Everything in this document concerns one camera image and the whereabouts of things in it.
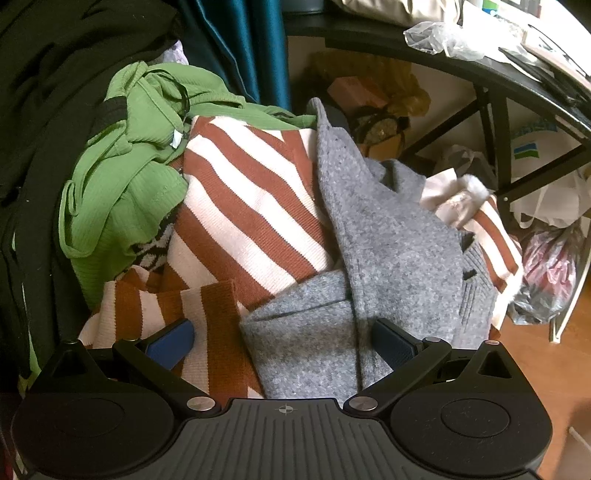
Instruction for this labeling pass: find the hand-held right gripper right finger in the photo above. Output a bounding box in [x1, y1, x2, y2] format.
[343, 318, 520, 416]

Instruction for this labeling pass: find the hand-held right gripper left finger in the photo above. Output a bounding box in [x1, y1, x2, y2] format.
[44, 318, 221, 416]

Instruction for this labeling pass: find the green ribbed sweater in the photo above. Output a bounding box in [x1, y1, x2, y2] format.
[58, 61, 319, 284]

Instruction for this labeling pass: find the black white patterned cloth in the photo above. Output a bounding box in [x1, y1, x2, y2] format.
[131, 212, 178, 271]

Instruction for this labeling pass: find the grey knit sweater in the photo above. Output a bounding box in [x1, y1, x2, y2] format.
[239, 98, 499, 400]

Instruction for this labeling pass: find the brown white striped sweater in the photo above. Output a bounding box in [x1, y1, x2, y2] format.
[78, 115, 525, 400]

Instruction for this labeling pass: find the pink white fluffy cloth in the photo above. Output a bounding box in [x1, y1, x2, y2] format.
[420, 168, 497, 229]

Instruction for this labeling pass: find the plastic bag with red contents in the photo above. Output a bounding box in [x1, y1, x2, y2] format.
[508, 222, 587, 324]

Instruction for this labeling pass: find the white plastic bag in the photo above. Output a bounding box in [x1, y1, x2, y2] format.
[436, 145, 497, 185]

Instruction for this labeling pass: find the black desk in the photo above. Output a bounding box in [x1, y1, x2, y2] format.
[281, 9, 591, 204]

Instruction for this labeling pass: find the white bag blue green print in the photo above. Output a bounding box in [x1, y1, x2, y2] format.
[505, 117, 587, 185]

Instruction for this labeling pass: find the pink box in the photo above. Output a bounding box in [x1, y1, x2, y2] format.
[328, 76, 389, 109]

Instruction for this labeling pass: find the yellow plastic bag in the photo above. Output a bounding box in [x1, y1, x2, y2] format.
[309, 51, 430, 116]

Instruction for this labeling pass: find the lavender cloth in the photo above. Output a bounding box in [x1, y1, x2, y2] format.
[159, 39, 190, 65]

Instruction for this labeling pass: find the teal curtain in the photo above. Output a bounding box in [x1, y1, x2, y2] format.
[178, 0, 291, 114]

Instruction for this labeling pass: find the clear crumpled plastic bag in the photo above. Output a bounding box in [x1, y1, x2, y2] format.
[404, 21, 485, 61]

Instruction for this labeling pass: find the stack of papers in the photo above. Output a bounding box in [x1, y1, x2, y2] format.
[499, 23, 591, 102]

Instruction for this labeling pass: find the beige cloth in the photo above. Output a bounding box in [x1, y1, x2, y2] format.
[330, 0, 462, 28]

